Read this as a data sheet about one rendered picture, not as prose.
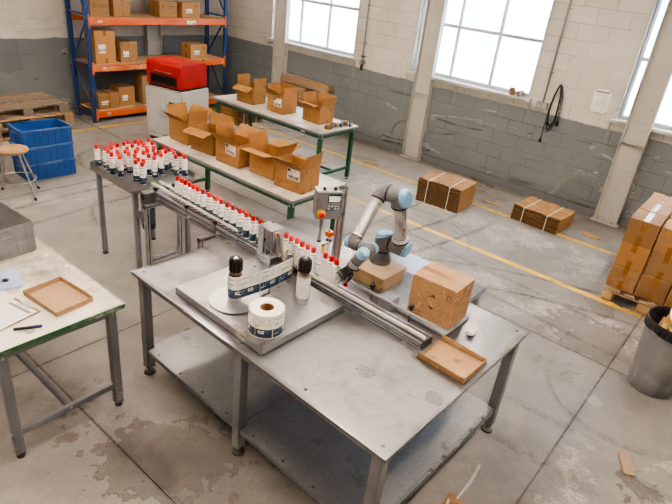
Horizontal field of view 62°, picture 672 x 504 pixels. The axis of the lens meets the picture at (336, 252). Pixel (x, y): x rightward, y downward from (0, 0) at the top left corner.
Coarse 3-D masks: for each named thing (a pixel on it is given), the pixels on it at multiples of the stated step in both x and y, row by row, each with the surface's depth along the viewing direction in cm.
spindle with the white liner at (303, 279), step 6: (300, 258) 329; (306, 258) 328; (300, 264) 328; (306, 264) 327; (300, 270) 330; (306, 270) 329; (300, 276) 332; (306, 276) 332; (300, 282) 332; (306, 282) 332; (300, 288) 334; (306, 288) 334; (300, 294) 336; (306, 294) 337; (300, 300) 338; (306, 300) 339
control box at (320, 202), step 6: (318, 186) 353; (324, 186) 354; (330, 186) 355; (336, 186) 356; (318, 192) 346; (324, 192) 346; (330, 192) 348; (336, 192) 348; (342, 192) 349; (318, 198) 347; (324, 198) 348; (342, 198) 351; (318, 204) 349; (324, 204) 350; (330, 204) 351; (336, 204) 352; (318, 210) 351; (324, 210) 352; (318, 216) 353; (324, 216) 354; (330, 216) 355; (336, 216) 356
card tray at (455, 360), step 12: (444, 336) 328; (432, 348) 321; (444, 348) 322; (456, 348) 323; (468, 348) 318; (432, 360) 305; (444, 360) 312; (456, 360) 313; (468, 360) 314; (480, 360) 315; (444, 372) 302; (456, 372) 304; (468, 372) 305
